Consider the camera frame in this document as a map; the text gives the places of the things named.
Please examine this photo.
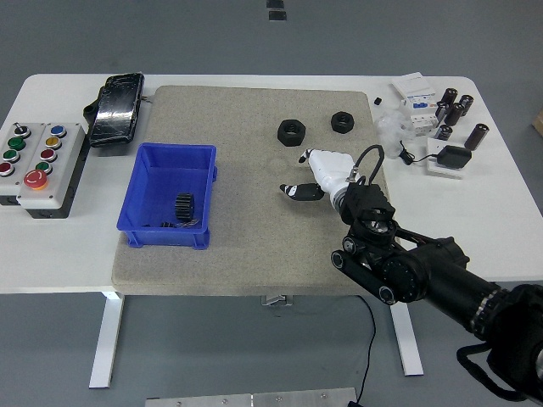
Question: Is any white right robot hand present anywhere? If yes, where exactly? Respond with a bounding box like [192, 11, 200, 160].
[278, 148, 357, 205]

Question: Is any large black hex nut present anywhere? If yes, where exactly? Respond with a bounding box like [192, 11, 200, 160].
[277, 119, 307, 147]

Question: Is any large black gear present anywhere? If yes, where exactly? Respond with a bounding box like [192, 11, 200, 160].
[173, 192, 195, 222]

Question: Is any small black hex nut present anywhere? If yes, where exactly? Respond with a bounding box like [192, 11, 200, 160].
[330, 110, 356, 133]

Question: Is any blue plastic box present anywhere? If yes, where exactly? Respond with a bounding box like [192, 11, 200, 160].
[116, 142, 219, 251]

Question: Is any black button box base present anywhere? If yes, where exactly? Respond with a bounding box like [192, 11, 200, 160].
[0, 135, 92, 220]

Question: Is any grey emergency-stop button box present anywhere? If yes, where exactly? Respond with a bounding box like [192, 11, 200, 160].
[16, 123, 87, 211]

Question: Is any crumpled clear plastic bag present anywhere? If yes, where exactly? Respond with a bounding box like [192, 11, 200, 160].
[373, 108, 415, 160]

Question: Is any white circuit breaker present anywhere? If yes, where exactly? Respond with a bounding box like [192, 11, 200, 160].
[400, 99, 442, 139]

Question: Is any grey-brown felt mat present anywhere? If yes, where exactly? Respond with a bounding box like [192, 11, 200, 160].
[110, 85, 394, 297]

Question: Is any black power adapter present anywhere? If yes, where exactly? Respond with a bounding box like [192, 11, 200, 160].
[436, 145, 473, 170]

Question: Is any white table leg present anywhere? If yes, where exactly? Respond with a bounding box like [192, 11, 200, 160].
[389, 303, 424, 376]
[87, 292, 125, 389]

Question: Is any black wrapped device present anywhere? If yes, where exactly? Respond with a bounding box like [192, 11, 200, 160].
[82, 72, 145, 148]

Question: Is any silver metal plate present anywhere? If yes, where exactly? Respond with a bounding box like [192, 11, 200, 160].
[145, 387, 357, 407]

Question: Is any black adapter cord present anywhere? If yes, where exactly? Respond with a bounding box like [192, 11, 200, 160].
[398, 142, 440, 165]

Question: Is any black floor cable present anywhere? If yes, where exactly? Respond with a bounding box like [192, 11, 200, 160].
[348, 295, 378, 407]

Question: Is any grey selector-switch button box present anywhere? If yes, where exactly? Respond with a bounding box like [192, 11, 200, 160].
[0, 122, 46, 198]

